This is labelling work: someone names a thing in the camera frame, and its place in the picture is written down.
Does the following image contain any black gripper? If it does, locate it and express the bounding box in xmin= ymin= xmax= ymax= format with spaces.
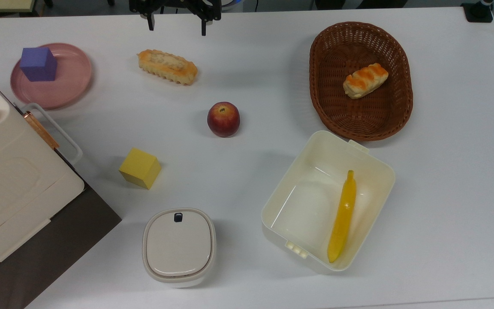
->
xmin=129 ymin=0 xmax=222 ymax=36

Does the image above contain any yellow cube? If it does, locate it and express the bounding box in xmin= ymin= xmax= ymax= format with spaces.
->
xmin=119 ymin=148 xmax=162 ymax=190

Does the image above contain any purple cube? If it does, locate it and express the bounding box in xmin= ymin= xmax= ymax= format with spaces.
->
xmin=20 ymin=47 xmax=58 ymax=82

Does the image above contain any long bread with topping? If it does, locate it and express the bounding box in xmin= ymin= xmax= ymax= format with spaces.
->
xmin=137 ymin=49 xmax=198 ymax=86

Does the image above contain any red apple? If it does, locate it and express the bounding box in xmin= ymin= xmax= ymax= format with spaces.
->
xmin=207 ymin=102 xmax=241 ymax=138

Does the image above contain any pink plate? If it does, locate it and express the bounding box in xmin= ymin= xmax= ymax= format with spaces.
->
xmin=10 ymin=43 xmax=93 ymax=109

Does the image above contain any small glazed bread roll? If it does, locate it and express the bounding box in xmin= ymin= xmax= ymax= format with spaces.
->
xmin=343 ymin=63 xmax=389 ymax=100

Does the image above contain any brown wicker basket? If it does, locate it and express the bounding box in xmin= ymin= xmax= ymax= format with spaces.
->
xmin=309 ymin=21 xmax=414 ymax=142

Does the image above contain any white lidded container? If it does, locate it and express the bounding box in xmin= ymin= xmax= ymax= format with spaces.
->
xmin=142 ymin=208 xmax=217 ymax=284

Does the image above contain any cream plastic open box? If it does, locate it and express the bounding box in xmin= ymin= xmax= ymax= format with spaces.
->
xmin=261 ymin=130 xmax=396 ymax=273

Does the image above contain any yellow banana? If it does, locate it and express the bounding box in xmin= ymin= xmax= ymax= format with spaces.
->
xmin=327 ymin=170 xmax=357 ymax=264

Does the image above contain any cream appliance with handle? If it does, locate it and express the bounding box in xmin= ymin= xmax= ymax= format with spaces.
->
xmin=0 ymin=64 xmax=85 ymax=282

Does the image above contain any black clamp mount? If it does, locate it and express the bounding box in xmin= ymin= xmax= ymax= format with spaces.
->
xmin=461 ymin=0 xmax=494 ymax=23

